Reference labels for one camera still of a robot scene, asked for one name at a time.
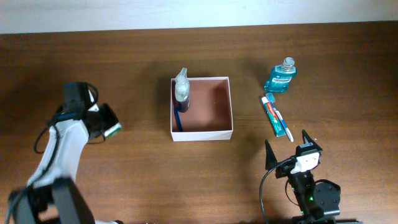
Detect white open cardboard box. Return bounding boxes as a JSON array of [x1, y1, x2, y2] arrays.
[[170, 77, 234, 142]]

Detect blue white toothbrush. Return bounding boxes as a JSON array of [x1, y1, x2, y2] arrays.
[[266, 93, 294, 142]]

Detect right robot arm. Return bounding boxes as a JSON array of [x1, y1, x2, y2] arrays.
[[259, 130, 360, 224]]

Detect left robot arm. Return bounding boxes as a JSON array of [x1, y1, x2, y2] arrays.
[[5, 82, 122, 223]]

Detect green soap box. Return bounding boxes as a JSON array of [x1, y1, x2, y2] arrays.
[[103, 123, 122, 138]]

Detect blue mouthwash bottle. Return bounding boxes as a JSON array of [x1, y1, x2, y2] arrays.
[[264, 57, 297, 93]]

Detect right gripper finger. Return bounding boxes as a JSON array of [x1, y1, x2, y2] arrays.
[[265, 140, 278, 170], [302, 129, 317, 146]]

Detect clear spray bottle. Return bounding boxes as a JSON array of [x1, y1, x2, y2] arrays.
[[174, 67, 190, 113]]

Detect blue disposable razor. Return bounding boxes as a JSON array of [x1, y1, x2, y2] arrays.
[[174, 107, 183, 132]]

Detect green toothpaste tube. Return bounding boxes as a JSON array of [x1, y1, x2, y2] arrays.
[[261, 96, 286, 137]]

